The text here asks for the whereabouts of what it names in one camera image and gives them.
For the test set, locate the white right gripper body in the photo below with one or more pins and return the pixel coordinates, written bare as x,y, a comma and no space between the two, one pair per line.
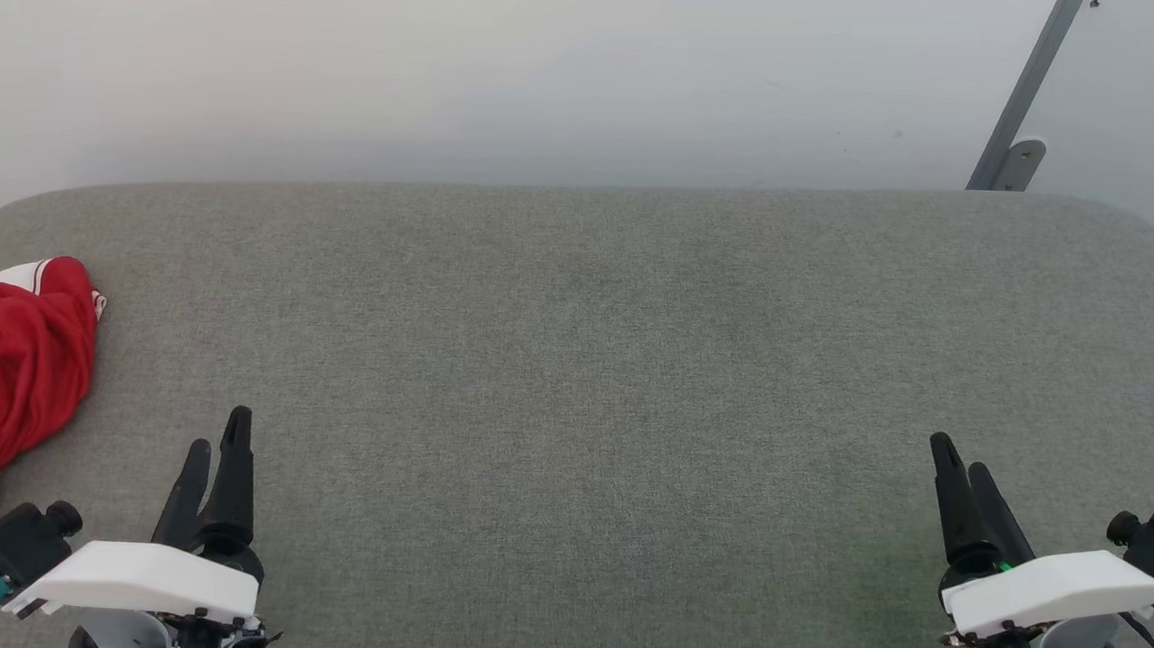
1062,589

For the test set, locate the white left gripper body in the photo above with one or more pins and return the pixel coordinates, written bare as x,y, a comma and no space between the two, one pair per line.
151,578

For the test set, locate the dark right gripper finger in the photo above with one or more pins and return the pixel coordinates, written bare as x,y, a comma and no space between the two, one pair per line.
958,508
1003,530

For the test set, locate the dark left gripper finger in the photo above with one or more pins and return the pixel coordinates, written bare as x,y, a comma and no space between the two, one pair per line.
234,483
183,500

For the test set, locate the red and white shirt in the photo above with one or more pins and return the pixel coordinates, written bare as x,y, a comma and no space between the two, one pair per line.
8,369

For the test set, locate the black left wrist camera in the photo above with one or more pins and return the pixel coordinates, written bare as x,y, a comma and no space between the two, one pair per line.
18,540

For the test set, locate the grey metal bracket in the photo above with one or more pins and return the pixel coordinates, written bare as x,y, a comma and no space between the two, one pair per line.
1022,166

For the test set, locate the grey metal post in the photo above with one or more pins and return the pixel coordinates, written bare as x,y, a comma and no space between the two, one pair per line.
1033,81

